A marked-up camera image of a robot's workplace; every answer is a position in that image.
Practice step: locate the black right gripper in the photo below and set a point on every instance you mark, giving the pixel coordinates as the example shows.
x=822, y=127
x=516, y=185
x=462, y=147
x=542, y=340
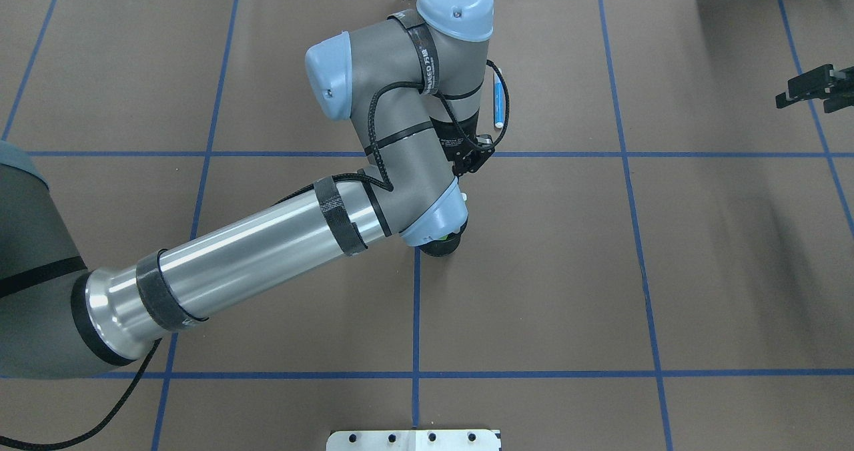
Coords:
x=815, y=85

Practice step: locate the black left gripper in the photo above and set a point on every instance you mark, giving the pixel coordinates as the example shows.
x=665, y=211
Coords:
x=456, y=143

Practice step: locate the blue highlighter pen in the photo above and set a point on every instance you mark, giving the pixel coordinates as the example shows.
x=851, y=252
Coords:
x=498, y=102

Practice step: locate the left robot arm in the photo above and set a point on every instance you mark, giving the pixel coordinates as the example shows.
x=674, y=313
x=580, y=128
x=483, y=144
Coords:
x=164, y=160

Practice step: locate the black mesh pen holder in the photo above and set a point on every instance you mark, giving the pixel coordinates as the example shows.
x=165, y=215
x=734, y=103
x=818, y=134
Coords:
x=444, y=246

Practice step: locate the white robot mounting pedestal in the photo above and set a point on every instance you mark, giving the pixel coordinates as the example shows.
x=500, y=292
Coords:
x=412, y=439

